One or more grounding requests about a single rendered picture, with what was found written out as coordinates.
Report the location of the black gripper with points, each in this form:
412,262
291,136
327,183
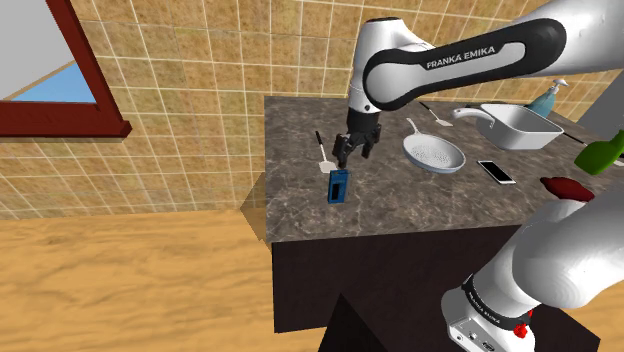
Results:
362,124

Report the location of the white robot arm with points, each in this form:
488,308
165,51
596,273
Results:
560,253

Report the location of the blue rectangular box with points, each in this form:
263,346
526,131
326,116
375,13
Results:
338,187

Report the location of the white perforated pan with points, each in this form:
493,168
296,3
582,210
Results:
434,153

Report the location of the white curved faucet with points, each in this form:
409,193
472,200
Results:
470,113

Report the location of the dark kitchen counter cabinet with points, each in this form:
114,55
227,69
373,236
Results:
370,268

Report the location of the white-edged smartphone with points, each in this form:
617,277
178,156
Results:
496,172

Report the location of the white sink basin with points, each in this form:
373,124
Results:
521,131

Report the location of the dark robot stand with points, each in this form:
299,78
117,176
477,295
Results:
390,331

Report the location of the blue soap dispenser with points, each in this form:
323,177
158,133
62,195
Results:
543,103

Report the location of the dark red rounded object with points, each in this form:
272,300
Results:
568,189

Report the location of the green bottle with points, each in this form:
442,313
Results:
597,156

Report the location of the red-framed window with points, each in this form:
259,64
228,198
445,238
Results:
105,114

